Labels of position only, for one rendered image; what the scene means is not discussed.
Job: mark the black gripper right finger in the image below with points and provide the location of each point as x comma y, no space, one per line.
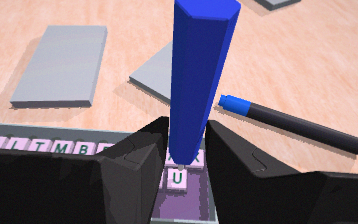
250,186

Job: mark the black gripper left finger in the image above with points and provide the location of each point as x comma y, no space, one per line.
118,185

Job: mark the grey keyboard with white letter keys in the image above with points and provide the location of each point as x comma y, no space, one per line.
184,197

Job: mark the blue tapered rod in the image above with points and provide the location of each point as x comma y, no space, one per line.
202,33

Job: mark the black marker pen with blue cap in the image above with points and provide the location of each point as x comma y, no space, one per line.
290,123

